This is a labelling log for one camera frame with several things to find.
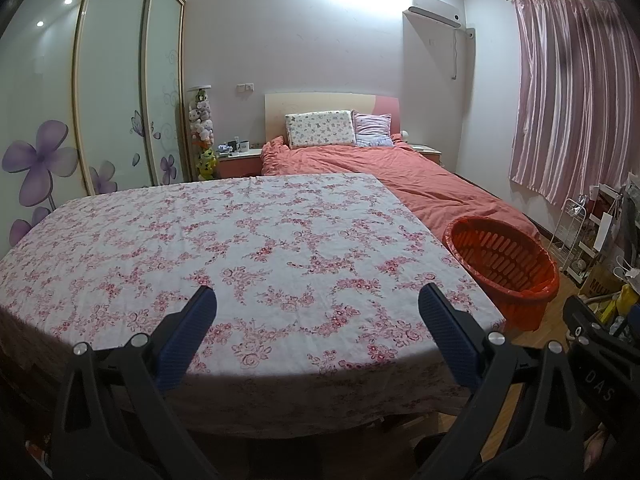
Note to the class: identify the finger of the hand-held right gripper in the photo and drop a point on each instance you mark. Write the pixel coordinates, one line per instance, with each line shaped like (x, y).
(582, 322)

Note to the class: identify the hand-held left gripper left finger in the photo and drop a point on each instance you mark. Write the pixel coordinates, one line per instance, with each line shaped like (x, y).
(187, 340)

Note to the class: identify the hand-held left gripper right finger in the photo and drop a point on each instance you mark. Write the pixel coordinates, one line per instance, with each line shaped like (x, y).
(450, 340)

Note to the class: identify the orange plastic laundry basket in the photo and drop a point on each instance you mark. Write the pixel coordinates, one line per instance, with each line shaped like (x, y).
(520, 307)

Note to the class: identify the brown paper bag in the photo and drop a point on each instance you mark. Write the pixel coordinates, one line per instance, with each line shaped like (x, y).
(600, 280)

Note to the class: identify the white trolley cart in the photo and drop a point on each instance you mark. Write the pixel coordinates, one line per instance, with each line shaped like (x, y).
(595, 260)

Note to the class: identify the white paper bag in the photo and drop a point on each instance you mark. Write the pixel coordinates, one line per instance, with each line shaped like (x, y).
(602, 232)

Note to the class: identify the table with floral tablecloth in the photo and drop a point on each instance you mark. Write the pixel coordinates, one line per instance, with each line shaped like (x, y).
(240, 250)

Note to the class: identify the bed with pink duvet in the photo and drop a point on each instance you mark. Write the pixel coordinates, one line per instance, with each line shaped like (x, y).
(390, 180)

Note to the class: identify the yellow green plush toy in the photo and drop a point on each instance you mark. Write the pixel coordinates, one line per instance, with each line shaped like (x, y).
(206, 165)

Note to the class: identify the pink and white nightstand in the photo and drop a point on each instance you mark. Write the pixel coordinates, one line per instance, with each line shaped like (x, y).
(237, 165)
(427, 152)

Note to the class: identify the white cup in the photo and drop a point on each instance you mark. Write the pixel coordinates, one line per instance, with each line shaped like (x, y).
(243, 146)

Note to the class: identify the purple striped pillow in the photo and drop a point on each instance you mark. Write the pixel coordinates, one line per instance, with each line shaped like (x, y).
(372, 127)

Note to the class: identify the pink satin curtain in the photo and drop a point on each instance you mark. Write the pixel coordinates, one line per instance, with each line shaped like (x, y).
(570, 95)

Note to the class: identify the floral print pillow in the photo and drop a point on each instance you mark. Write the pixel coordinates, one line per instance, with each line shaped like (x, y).
(320, 130)

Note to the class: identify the glass wardrobe with purple flowers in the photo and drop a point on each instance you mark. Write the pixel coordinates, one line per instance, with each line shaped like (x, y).
(110, 85)

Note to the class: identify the white air conditioner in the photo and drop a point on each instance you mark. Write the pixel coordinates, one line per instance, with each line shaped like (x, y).
(435, 7)

